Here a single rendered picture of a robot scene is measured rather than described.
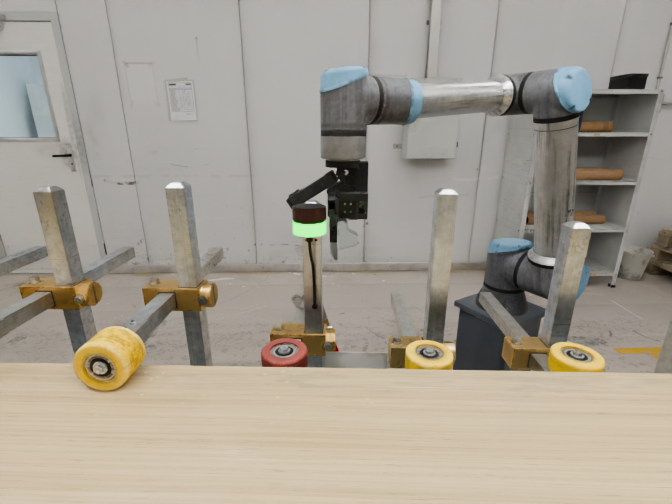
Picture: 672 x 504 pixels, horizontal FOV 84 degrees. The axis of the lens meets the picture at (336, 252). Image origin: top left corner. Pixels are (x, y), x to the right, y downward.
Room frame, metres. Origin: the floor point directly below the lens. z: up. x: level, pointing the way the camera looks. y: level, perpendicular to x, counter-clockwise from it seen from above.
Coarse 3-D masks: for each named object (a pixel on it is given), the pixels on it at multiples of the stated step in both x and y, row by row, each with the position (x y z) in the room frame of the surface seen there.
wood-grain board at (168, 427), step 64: (0, 384) 0.47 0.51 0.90; (64, 384) 0.47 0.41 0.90; (128, 384) 0.47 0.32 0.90; (192, 384) 0.47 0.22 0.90; (256, 384) 0.47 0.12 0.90; (320, 384) 0.47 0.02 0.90; (384, 384) 0.47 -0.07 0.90; (448, 384) 0.47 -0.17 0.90; (512, 384) 0.47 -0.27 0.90; (576, 384) 0.47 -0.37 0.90; (640, 384) 0.47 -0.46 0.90; (0, 448) 0.35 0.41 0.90; (64, 448) 0.35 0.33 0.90; (128, 448) 0.35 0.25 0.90; (192, 448) 0.35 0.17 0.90; (256, 448) 0.35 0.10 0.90; (320, 448) 0.35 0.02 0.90; (384, 448) 0.35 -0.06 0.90; (448, 448) 0.35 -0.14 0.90; (512, 448) 0.35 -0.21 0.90; (576, 448) 0.35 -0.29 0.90; (640, 448) 0.35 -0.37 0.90
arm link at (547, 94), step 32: (544, 96) 1.08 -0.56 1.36; (576, 96) 1.05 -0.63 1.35; (544, 128) 1.10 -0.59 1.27; (576, 128) 1.08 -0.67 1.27; (544, 160) 1.11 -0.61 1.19; (576, 160) 1.10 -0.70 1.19; (544, 192) 1.12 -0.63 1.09; (544, 224) 1.13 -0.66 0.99; (544, 256) 1.14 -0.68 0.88; (544, 288) 1.14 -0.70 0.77
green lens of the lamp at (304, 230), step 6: (294, 222) 0.63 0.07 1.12; (324, 222) 0.63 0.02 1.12; (294, 228) 0.63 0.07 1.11; (300, 228) 0.62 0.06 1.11; (306, 228) 0.61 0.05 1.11; (312, 228) 0.61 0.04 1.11; (318, 228) 0.62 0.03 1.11; (324, 228) 0.63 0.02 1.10; (294, 234) 0.63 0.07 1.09; (300, 234) 0.62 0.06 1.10; (306, 234) 0.61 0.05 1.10; (312, 234) 0.61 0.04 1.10; (318, 234) 0.62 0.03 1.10
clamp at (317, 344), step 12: (288, 324) 0.71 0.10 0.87; (300, 324) 0.71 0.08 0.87; (324, 324) 0.71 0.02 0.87; (276, 336) 0.67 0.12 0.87; (288, 336) 0.67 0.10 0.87; (300, 336) 0.67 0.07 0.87; (312, 336) 0.67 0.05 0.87; (324, 336) 0.67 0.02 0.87; (312, 348) 0.67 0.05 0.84; (324, 348) 0.67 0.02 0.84
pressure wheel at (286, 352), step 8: (272, 344) 0.57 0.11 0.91; (280, 344) 0.58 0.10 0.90; (288, 344) 0.58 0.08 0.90; (296, 344) 0.57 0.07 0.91; (304, 344) 0.57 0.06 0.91; (264, 352) 0.55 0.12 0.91; (272, 352) 0.55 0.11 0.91; (280, 352) 0.55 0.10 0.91; (288, 352) 0.55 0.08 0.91; (296, 352) 0.55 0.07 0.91; (304, 352) 0.55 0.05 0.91; (264, 360) 0.53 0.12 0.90; (272, 360) 0.53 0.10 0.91; (280, 360) 0.53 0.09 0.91; (288, 360) 0.53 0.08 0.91; (296, 360) 0.53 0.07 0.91; (304, 360) 0.54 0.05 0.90
